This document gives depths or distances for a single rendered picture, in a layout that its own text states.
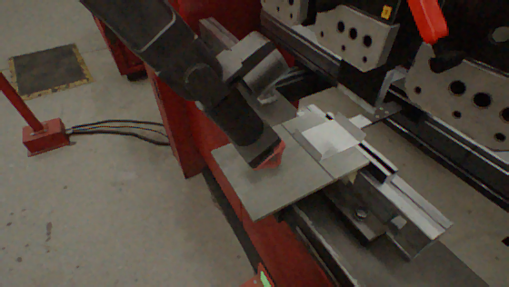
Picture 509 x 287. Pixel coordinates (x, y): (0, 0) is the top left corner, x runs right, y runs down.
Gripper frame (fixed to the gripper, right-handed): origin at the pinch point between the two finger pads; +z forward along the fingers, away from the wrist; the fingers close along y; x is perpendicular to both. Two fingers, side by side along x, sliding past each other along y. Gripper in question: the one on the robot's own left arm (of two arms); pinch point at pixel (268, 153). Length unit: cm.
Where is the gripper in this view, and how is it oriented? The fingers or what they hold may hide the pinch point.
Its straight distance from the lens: 51.7
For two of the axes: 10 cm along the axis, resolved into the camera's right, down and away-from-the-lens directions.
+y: -5.0, -6.3, 6.0
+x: -7.6, 6.4, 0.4
